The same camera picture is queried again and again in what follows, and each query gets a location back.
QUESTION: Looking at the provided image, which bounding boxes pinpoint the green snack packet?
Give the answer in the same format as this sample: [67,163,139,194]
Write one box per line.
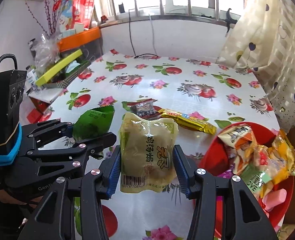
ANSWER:
[73,105,115,141]

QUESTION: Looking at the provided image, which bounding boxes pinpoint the pink jelly cup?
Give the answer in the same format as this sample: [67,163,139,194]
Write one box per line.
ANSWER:
[262,189,287,212]

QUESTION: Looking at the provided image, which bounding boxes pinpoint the pale yellow-green food pouch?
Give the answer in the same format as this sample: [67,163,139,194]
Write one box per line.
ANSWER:
[119,113,179,193]

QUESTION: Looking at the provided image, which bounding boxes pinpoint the purple snack packet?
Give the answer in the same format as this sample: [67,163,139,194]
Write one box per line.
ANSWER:
[218,169,234,179]

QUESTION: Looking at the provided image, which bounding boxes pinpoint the clear green-label snack bag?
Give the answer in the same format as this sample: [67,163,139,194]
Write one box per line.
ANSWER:
[240,164,271,194]

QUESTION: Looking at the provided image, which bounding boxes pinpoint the person's left hand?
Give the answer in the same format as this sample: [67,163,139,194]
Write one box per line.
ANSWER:
[0,190,43,207]

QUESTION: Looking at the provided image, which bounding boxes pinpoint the yellow-green flat box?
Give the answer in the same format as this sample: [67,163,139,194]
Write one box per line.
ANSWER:
[36,49,82,86]

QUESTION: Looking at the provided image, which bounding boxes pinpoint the floral fruit tablecloth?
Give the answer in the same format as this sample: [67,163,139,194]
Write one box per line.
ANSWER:
[42,51,279,239]

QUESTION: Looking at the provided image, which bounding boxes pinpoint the white small bottle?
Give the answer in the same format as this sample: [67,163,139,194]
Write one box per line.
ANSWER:
[26,66,39,92]

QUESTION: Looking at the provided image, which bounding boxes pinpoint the red plastic basket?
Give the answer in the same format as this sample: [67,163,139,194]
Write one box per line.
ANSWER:
[198,121,294,238]

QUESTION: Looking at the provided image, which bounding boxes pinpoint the dark plum candy packet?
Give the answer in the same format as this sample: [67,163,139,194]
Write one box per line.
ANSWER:
[126,99,161,120]

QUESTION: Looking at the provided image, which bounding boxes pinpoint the yellow orange snack bag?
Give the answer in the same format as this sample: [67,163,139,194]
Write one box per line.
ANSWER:
[253,129,295,199]

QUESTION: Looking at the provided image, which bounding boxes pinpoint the white orange chip bag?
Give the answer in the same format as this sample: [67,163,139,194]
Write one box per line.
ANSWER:
[218,124,258,175]

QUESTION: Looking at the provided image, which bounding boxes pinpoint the crumpled clear plastic bag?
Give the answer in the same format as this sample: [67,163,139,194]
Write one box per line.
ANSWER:
[32,33,60,77]

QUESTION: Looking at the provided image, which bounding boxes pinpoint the black striped storage box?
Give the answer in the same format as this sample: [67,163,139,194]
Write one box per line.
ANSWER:
[39,38,102,88]

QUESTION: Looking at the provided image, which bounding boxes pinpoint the orange plastic tray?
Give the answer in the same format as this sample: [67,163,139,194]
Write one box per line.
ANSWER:
[57,27,101,52]

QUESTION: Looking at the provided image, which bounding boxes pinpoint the gold wrapped snack bar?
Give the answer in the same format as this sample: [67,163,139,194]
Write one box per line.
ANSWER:
[158,109,216,135]

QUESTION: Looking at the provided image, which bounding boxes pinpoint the purple dried flower branches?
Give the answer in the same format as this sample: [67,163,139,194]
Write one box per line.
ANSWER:
[25,0,58,37]

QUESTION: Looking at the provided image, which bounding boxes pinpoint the red gift bag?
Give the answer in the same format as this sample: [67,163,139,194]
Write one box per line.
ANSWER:
[53,0,94,33]

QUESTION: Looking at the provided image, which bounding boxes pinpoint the beige patterned curtain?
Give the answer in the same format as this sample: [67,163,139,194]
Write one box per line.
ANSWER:
[216,0,295,132]

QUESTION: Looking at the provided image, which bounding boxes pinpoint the black camera box blue band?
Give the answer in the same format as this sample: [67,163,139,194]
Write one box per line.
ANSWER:
[0,54,27,166]

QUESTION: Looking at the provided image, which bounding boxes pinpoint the black power cable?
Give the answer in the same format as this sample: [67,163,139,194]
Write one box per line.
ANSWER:
[127,9,160,59]

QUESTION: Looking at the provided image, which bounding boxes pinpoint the white grey cable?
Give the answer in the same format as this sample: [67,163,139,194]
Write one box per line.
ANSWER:
[149,13,159,55]

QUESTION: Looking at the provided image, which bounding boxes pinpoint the black window handle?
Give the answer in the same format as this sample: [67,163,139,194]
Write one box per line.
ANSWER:
[225,8,238,36]

